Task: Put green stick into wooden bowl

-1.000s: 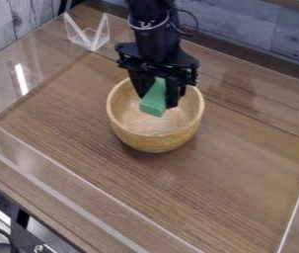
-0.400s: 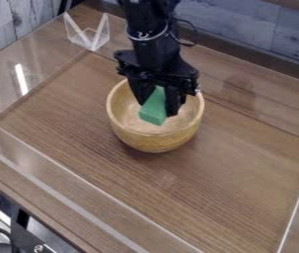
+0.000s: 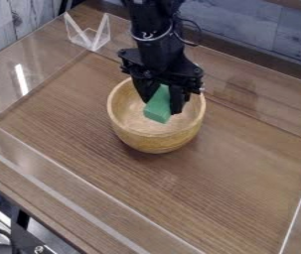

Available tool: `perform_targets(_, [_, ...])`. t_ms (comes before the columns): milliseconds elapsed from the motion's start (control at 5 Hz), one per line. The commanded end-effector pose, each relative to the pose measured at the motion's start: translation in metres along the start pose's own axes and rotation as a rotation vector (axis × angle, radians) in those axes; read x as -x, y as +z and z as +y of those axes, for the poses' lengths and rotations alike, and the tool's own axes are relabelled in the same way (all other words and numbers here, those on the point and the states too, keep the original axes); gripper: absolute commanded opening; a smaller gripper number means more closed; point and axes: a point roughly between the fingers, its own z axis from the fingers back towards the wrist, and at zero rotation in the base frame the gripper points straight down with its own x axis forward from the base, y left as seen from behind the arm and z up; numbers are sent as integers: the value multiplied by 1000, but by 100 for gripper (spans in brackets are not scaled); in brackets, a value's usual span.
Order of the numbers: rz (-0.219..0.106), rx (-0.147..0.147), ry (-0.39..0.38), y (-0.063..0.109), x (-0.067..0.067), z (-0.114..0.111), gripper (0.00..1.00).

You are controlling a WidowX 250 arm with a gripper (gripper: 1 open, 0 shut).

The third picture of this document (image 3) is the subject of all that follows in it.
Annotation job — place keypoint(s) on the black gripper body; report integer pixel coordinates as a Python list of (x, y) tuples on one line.
[(158, 57)]

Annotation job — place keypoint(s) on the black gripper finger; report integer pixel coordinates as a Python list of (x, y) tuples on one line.
[(179, 97), (145, 86)]

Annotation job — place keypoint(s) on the green rectangular stick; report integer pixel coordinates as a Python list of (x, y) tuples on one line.
[(157, 109)]

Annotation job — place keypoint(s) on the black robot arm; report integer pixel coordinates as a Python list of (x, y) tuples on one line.
[(155, 15)]

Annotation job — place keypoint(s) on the light wooden bowl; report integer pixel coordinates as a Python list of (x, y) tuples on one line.
[(143, 134)]

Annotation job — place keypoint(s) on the black metal table leg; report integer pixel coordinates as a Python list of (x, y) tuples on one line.
[(28, 243)]

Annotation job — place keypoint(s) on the clear acrylic corner bracket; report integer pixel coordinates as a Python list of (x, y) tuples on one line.
[(88, 38)]

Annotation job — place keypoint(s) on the clear acrylic enclosure wall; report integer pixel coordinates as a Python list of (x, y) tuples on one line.
[(224, 196)]

